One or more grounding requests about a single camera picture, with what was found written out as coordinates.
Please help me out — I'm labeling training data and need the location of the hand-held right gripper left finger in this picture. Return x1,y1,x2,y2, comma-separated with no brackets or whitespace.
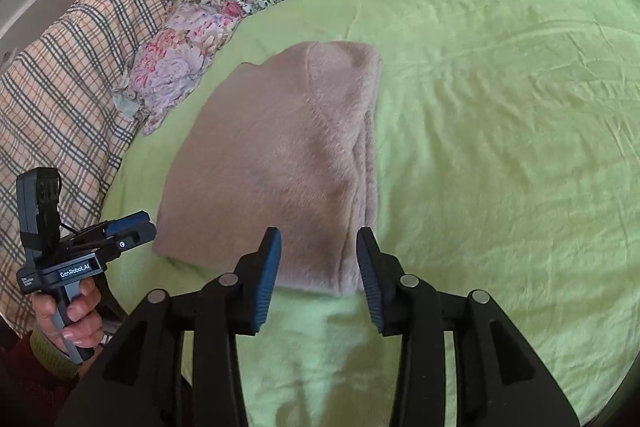
75,227,283,427

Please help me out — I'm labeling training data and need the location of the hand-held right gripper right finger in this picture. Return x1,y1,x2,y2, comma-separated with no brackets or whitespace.
355,227,583,427

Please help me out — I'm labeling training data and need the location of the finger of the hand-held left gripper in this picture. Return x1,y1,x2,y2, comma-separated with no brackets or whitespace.
75,210,152,238
95,226,158,264

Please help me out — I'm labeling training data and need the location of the pink knitted sweater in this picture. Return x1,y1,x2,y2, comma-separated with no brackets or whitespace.
152,41,383,299

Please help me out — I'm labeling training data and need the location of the person's left forearm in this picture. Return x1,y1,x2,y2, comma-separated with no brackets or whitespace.
0,319,83,427

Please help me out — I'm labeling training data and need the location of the person's left hand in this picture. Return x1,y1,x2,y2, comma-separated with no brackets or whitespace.
32,279,104,355

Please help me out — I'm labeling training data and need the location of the plaid quilt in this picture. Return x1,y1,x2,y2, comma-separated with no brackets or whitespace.
0,0,201,333

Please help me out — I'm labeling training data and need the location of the pastel flower print cloth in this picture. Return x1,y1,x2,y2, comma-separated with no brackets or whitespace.
112,2,243,136

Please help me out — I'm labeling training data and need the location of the green bed sheet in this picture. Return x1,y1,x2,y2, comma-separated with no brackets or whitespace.
100,0,640,427

